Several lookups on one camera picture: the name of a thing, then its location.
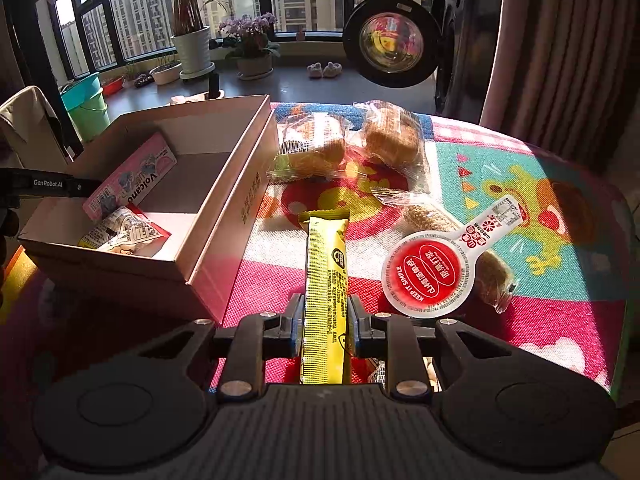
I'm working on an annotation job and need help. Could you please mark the red round jelly cup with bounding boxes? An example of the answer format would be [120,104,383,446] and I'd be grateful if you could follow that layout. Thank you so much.
[382,194,523,318]

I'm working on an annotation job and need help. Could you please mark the cereal bar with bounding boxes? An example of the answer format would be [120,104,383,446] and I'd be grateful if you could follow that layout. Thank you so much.
[370,186,516,314]

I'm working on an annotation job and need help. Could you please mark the yellow snack stick packet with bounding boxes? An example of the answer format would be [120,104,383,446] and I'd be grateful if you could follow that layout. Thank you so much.
[299,209,349,385]

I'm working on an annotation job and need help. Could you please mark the cardboard gift box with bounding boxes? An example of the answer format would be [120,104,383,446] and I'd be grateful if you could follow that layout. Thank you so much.
[18,96,279,322]

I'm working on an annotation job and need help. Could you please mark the bread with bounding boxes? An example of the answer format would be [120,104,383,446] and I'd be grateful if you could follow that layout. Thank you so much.
[349,100,431,193]
[268,112,352,183]

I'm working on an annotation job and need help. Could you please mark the beige chair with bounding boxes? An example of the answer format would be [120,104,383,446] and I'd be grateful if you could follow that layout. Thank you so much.
[1,86,74,172]

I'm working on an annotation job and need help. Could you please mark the teal plastic bucket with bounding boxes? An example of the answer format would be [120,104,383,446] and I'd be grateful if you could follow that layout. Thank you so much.
[61,73,111,143]

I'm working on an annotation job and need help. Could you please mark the pink Volcano snack packet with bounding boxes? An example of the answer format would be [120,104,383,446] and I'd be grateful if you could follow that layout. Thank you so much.
[82,132,177,221]

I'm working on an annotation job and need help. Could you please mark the low white planter dish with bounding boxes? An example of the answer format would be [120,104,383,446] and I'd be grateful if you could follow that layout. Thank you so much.
[150,60,182,86]

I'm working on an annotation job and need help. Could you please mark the white tray with black bottle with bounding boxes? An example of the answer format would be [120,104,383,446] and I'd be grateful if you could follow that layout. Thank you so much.
[169,72,226,105]

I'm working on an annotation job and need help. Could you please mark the tall plant white pot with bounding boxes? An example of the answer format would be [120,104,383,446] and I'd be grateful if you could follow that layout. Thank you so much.
[171,0,230,80]

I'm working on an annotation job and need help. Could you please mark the purple flower pot plant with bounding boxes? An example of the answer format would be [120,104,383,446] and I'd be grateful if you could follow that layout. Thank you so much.
[218,12,280,81]

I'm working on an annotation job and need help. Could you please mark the pair of white slippers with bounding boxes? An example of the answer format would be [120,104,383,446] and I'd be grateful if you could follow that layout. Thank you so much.
[307,62,343,79]

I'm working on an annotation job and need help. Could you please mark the round washing machine door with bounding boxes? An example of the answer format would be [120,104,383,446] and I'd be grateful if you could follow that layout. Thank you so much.
[343,0,445,88]

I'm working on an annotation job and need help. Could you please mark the pink striped curtain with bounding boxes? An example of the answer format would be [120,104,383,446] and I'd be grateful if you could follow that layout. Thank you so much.
[480,0,639,172]

